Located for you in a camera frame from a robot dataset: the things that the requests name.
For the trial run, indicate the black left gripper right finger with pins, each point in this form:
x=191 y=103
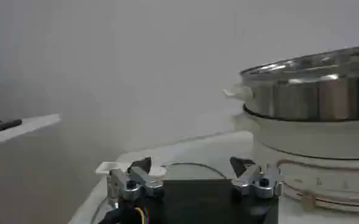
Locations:
x=252 y=181

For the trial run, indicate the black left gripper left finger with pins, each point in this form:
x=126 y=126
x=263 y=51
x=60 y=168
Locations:
x=142 y=179

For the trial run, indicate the small white flat piece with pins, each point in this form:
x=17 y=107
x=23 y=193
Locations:
x=109 y=167

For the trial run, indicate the round white plate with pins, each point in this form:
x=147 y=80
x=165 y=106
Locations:
x=191 y=172

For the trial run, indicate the white electric steamer base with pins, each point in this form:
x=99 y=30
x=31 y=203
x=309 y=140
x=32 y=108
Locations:
x=319 y=143

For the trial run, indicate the glass steamer lid steel rim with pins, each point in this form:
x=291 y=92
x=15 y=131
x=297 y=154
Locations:
x=313 y=65

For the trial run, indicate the black bar-shaped device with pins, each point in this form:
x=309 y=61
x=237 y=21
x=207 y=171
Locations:
x=2 y=126

